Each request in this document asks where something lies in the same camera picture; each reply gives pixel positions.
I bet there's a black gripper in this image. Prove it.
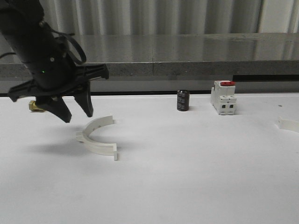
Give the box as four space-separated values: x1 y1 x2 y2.
8 52 109 123

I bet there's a white half-ring pipe clamp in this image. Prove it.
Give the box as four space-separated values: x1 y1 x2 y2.
278 117 299 133

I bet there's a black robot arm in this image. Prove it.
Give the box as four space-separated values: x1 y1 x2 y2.
0 0 109 123

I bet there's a brass valve red handwheel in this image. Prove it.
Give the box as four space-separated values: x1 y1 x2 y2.
28 100 46 112

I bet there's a grey stone counter ledge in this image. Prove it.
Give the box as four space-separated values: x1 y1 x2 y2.
0 32 299 94

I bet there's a black cylindrical capacitor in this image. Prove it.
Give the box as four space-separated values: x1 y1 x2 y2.
177 90 190 112

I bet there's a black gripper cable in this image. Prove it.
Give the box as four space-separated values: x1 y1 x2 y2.
38 20 86 65

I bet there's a white circuit breaker red switch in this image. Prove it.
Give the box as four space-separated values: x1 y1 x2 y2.
211 80 236 115

